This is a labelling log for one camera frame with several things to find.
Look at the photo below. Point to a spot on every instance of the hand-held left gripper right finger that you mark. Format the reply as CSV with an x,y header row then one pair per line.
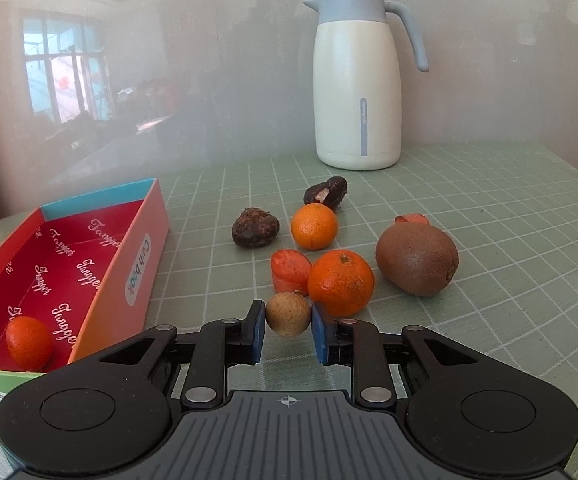
x,y
319,334

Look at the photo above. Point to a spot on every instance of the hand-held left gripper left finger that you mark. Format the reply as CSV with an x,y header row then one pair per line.
x,y
256,334

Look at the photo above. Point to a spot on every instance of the tan longan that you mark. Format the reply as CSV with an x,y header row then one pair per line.
x,y
288,312

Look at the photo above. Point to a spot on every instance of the large orange mandarin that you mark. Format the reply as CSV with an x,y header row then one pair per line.
x,y
341,282

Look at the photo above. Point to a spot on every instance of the thick carrot piece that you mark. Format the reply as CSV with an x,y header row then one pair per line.
x,y
289,270

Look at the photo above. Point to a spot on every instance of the whole dark water chestnut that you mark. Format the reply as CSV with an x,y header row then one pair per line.
x,y
255,229

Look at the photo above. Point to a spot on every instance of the red cardboard box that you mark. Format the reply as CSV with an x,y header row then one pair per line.
x,y
69,285

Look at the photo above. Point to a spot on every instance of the brown kiwi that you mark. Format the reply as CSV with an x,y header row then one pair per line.
x,y
416,260

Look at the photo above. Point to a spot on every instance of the broken dark water chestnut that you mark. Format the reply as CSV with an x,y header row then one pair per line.
x,y
326,192

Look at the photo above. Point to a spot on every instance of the thin carrot piece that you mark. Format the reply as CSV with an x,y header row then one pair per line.
x,y
413,219

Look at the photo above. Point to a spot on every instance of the small orange mandarin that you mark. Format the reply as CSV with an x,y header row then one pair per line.
x,y
29,342

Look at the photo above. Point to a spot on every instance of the white thermos jug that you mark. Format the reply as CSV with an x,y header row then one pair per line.
x,y
356,90

